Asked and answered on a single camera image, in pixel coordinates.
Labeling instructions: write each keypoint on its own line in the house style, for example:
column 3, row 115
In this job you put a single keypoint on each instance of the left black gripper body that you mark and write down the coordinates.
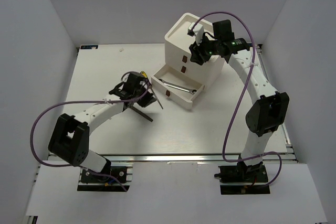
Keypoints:
column 146, row 100

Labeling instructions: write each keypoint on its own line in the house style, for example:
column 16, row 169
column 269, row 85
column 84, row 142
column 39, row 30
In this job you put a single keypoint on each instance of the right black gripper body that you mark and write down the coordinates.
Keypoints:
column 206, row 50

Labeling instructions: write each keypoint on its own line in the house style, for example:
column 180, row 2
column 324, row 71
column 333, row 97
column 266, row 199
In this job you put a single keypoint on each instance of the grey metal file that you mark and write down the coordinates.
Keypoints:
column 141, row 113

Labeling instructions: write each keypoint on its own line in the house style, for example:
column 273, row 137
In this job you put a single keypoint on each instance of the yellow handle screwdriver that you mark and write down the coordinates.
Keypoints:
column 151, row 88

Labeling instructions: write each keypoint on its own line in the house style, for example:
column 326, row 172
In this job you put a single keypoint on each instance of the white drawer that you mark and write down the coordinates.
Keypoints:
column 186, row 77

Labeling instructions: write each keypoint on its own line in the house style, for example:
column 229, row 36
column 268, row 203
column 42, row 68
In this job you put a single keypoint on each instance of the silver ratchet wrench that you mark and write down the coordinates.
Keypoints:
column 178, row 87

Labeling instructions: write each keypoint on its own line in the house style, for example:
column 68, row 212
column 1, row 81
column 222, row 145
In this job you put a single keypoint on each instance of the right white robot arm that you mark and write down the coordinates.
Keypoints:
column 269, row 106

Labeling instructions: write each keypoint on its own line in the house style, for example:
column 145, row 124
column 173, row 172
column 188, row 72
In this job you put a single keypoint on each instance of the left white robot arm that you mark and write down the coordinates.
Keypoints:
column 70, row 138

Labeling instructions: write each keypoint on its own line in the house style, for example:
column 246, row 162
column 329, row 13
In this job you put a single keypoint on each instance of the white drawer cabinet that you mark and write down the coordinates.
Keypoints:
column 184, row 54

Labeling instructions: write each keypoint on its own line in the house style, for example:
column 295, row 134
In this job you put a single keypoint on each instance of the blue label left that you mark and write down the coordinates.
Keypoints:
column 88, row 47

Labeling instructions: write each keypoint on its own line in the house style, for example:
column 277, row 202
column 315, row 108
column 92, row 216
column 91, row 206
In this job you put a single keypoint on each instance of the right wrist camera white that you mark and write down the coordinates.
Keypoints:
column 196, row 30

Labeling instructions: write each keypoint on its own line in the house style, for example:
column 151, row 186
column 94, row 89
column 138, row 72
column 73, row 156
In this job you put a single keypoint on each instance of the aluminium rail front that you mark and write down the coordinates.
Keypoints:
column 287, row 157

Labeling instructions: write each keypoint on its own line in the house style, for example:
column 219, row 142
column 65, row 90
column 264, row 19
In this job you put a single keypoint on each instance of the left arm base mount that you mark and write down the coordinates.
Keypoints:
column 119, row 180

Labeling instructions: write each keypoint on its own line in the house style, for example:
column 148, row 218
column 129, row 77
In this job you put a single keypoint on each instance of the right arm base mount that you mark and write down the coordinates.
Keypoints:
column 233, row 181

